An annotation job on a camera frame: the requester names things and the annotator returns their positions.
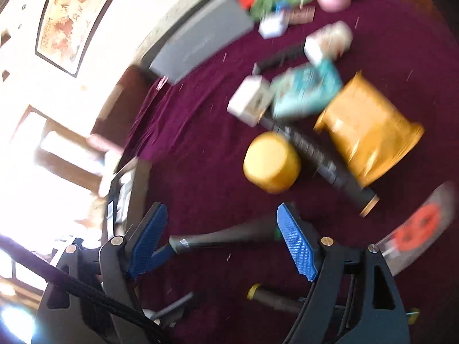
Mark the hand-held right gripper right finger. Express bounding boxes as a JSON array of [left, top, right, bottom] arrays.
[[277, 202, 411, 344]]

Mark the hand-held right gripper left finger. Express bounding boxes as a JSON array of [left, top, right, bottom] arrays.
[[32, 202, 169, 344]]

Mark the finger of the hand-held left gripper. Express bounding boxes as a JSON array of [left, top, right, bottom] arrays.
[[151, 244, 178, 267]]

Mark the long black pen yellow tip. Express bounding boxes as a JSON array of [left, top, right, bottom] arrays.
[[247, 283, 421, 325]]

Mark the brown cardboard box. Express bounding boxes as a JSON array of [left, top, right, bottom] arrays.
[[102, 158, 153, 244]]

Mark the black marker green cap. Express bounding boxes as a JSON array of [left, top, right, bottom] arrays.
[[168, 214, 287, 256]]

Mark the yellow cap bottle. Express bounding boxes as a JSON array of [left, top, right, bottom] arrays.
[[243, 131, 301, 193]]

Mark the black marker yellow end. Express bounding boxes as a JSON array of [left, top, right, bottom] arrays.
[[260, 113, 380, 217]]

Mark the clear packet red item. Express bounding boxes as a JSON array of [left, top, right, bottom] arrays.
[[376, 181, 459, 276]]

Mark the yellow pouch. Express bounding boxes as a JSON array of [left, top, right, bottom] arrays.
[[314, 72, 425, 187]]

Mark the teal tissue pack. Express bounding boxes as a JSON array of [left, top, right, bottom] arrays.
[[270, 59, 343, 120]]

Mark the white power adapter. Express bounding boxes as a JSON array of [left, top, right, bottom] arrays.
[[227, 75, 273, 127]]

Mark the short black marker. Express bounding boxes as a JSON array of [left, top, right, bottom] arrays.
[[253, 41, 309, 76]]

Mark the white pill bottle red label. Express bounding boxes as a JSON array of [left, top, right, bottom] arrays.
[[304, 21, 354, 66]]

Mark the grey cardboard shoe box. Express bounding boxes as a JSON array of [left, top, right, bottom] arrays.
[[149, 0, 254, 86]]

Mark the white charger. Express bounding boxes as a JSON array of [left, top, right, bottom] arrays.
[[258, 11, 287, 39]]

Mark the pink blister pack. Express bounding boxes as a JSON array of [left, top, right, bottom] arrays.
[[285, 5, 316, 26]]

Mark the framed horse painting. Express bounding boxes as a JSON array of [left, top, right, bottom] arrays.
[[35, 0, 131, 79]]

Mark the green cloth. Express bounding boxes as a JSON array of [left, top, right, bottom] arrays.
[[250, 0, 312, 21]]

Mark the black braided cable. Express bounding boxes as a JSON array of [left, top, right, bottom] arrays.
[[0, 234, 158, 344]]

